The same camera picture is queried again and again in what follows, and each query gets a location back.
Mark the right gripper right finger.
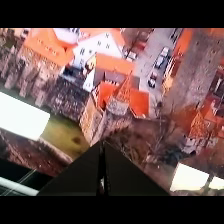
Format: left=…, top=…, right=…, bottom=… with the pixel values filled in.
left=103, top=141, right=170, bottom=197

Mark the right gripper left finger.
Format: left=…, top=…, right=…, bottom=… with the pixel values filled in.
left=37, top=140, right=103, bottom=197

